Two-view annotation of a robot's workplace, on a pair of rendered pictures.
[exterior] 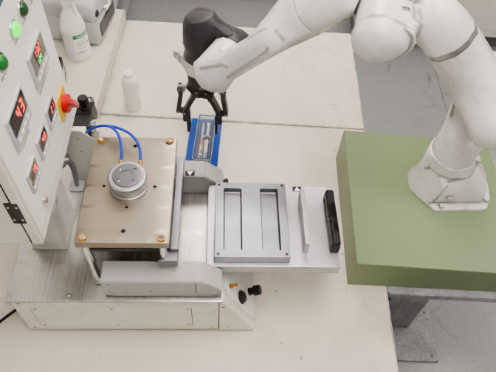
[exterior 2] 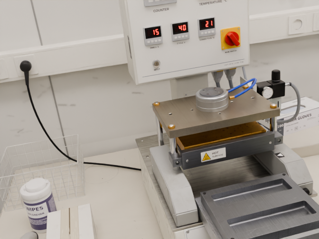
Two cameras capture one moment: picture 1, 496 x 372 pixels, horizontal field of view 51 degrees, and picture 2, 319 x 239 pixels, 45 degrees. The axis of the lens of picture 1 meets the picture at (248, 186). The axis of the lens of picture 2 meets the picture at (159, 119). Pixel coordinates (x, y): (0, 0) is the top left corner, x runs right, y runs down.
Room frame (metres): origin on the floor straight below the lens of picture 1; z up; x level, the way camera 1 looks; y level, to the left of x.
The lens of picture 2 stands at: (0.41, -0.61, 1.48)
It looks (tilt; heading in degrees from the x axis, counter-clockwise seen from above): 24 degrees down; 85
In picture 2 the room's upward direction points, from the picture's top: 7 degrees counter-clockwise
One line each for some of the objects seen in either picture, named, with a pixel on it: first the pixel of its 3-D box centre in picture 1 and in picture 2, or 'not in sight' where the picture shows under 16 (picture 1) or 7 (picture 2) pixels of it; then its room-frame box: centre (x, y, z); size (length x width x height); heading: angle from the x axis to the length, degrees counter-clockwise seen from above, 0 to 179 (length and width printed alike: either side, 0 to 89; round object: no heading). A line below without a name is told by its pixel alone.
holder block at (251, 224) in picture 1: (251, 221); (260, 208); (0.65, -0.01, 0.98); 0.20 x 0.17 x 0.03; 5
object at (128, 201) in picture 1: (116, 185); (215, 109); (0.64, 0.28, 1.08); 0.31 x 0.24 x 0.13; 5
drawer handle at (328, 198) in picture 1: (331, 220); not in sight; (0.67, -0.20, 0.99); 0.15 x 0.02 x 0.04; 5
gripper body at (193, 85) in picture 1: (201, 83); not in sight; (1.07, 0.15, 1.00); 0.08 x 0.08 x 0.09
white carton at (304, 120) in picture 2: not in sight; (291, 116); (1.04, 0.66, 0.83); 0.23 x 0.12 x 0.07; 14
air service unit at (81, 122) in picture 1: (88, 126); (268, 96); (0.84, 0.39, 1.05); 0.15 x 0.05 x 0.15; 5
